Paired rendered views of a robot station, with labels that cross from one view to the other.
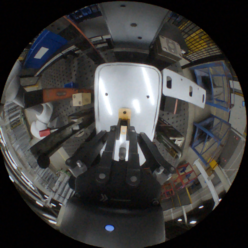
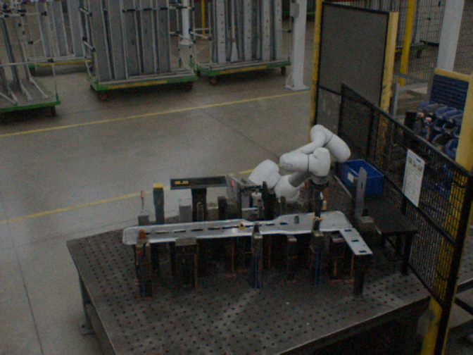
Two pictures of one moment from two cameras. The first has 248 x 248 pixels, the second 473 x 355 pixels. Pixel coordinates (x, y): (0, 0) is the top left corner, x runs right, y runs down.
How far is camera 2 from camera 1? 3.25 m
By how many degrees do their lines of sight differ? 70
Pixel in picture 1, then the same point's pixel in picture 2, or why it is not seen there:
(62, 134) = (311, 193)
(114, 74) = (338, 216)
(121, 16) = (358, 196)
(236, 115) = not seen: outside the picture
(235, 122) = not seen: outside the picture
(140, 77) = (341, 222)
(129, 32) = (358, 206)
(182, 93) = (348, 237)
